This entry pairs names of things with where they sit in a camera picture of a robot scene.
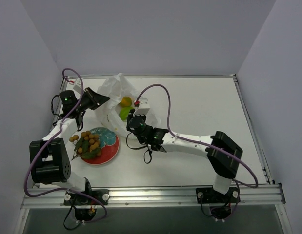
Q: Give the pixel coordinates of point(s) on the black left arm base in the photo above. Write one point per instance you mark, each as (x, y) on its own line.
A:
(88, 208)

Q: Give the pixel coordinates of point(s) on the green fake starfruit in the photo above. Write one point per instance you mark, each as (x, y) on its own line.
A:
(124, 112)

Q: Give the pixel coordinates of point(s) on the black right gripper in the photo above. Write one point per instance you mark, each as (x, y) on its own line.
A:
(131, 119)

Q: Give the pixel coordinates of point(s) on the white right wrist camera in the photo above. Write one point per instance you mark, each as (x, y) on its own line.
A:
(142, 107)

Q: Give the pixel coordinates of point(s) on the aluminium front rail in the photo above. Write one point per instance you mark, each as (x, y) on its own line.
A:
(161, 197)

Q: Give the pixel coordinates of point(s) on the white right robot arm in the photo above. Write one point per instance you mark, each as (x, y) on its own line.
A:
(222, 152)

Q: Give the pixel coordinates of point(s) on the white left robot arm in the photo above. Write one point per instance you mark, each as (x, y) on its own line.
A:
(49, 158)

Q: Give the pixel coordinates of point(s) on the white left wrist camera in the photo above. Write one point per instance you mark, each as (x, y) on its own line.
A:
(76, 85)

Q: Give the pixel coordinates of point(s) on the fake longan bunch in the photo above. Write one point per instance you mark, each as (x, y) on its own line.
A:
(87, 145)

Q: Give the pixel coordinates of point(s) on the red and teal plate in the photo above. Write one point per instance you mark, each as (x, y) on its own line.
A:
(109, 144)

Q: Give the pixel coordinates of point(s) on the yellow fake mango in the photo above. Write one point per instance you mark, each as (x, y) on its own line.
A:
(126, 102)

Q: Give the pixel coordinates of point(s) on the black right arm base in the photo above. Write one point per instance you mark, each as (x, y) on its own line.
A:
(216, 205)

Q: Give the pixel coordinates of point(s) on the white plastic bag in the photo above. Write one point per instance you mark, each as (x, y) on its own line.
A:
(116, 87)

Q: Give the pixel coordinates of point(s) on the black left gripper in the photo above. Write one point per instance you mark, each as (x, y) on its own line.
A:
(91, 98)

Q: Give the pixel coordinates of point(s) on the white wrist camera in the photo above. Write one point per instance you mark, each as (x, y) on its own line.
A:
(142, 107)
(76, 85)

